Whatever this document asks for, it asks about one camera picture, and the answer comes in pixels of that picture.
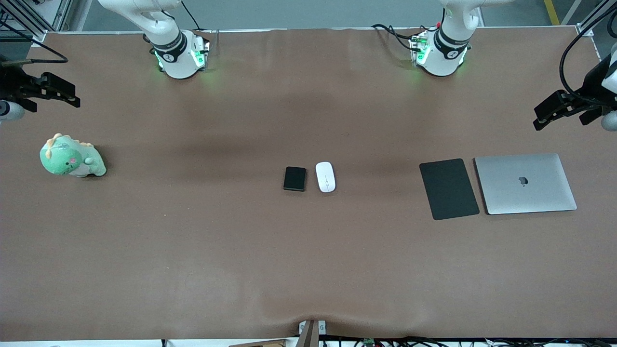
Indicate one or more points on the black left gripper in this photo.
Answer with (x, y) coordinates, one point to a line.
(591, 87)

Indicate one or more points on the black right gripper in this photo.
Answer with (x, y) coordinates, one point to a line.
(13, 83)

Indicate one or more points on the white computer mouse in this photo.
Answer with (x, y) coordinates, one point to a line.
(326, 177)

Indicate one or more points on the black phone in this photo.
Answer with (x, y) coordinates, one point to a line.
(294, 179)

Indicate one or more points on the black mouse pad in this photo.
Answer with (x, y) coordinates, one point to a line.
(448, 189)

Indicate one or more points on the green dinosaur plush toy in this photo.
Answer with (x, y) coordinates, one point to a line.
(62, 159)

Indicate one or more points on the silver laptop with apple logo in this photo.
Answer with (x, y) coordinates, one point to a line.
(525, 193)

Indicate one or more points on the brown table cover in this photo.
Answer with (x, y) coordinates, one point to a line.
(308, 265)

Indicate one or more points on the white post bracket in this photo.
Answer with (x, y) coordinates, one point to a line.
(322, 328)

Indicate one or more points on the brown camera post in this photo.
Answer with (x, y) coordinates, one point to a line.
(308, 337)

